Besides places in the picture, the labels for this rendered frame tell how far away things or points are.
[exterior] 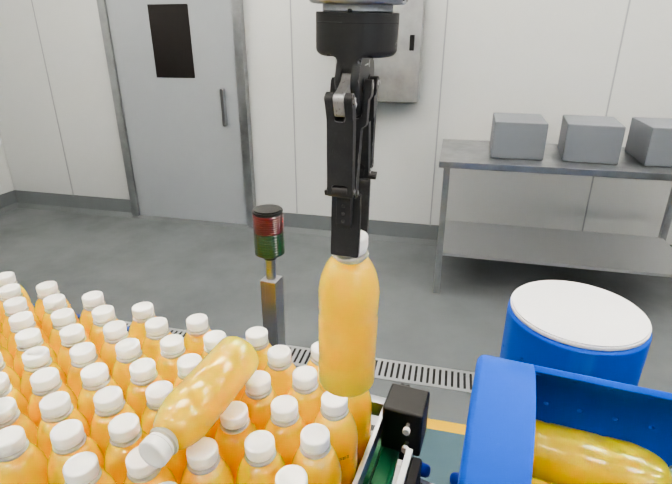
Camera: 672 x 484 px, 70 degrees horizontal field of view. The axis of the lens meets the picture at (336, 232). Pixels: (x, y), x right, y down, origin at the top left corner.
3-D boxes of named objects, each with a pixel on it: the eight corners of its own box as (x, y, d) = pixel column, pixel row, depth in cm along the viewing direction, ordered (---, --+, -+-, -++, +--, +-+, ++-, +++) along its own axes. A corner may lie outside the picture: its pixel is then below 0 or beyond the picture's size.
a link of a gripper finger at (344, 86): (367, 60, 44) (355, 52, 39) (363, 118, 45) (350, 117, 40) (342, 59, 45) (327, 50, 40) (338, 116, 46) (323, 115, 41)
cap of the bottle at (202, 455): (190, 447, 63) (189, 437, 63) (220, 446, 64) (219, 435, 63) (184, 472, 60) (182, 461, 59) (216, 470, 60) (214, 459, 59)
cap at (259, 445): (280, 454, 62) (279, 444, 62) (252, 468, 60) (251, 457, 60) (266, 435, 65) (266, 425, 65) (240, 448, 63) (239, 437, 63)
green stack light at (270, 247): (276, 261, 99) (275, 238, 97) (249, 256, 101) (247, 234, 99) (290, 249, 104) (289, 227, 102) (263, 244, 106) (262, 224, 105)
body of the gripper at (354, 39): (392, 9, 39) (385, 125, 42) (405, 9, 46) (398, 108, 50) (303, 7, 40) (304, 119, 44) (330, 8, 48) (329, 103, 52)
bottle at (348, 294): (347, 408, 57) (351, 270, 49) (307, 378, 61) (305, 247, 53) (385, 379, 61) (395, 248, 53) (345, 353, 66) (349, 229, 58)
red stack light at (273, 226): (275, 238, 97) (274, 220, 95) (247, 234, 99) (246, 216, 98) (289, 227, 102) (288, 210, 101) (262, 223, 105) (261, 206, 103)
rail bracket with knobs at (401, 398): (416, 472, 82) (420, 425, 78) (375, 460, 84) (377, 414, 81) (427, 430, 91) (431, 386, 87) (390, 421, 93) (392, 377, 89)
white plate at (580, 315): (604, 364, 87) (603, 369, 88) (678, 319, 101) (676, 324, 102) (484, 299, 109) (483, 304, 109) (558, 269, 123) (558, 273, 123)
